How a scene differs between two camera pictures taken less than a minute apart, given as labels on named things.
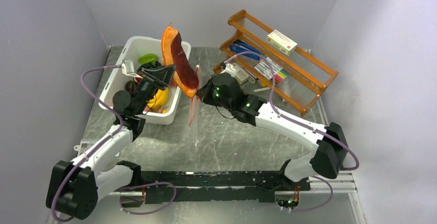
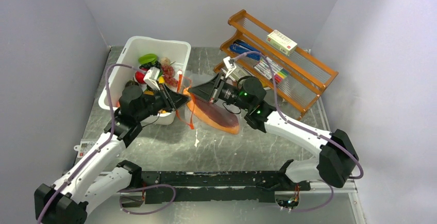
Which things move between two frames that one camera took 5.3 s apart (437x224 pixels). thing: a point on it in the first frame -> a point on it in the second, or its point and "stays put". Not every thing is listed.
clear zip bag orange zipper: (194, 116) -> (199, 110)
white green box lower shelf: (240, 75) stays put
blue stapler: (238, 47) stays put
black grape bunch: (150, 65) stays put
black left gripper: (156, 77) -> (172, 101)
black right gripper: (204, 93) stays put
